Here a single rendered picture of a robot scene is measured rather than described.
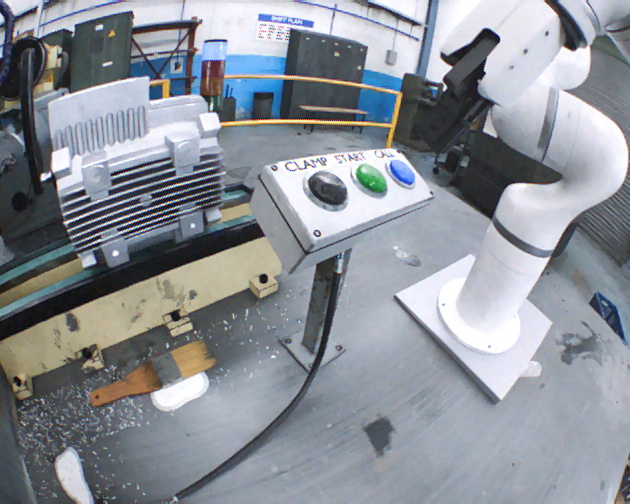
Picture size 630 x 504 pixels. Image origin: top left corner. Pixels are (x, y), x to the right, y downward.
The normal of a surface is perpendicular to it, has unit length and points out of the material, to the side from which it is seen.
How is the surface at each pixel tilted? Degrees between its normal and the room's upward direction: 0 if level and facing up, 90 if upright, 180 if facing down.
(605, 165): 89
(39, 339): 90
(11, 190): 90
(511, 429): 0
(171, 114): 88
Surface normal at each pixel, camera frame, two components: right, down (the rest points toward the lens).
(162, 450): 0.13, -0.79
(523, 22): -0.58, 0.43
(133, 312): 0.65, 0.53
